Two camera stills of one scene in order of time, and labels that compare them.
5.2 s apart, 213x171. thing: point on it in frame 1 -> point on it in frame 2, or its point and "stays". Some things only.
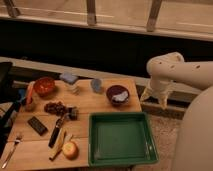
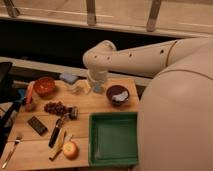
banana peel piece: (58, 145) stays
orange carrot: (30, 92) stays
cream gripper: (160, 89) -> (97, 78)
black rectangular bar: (37, 126) stays
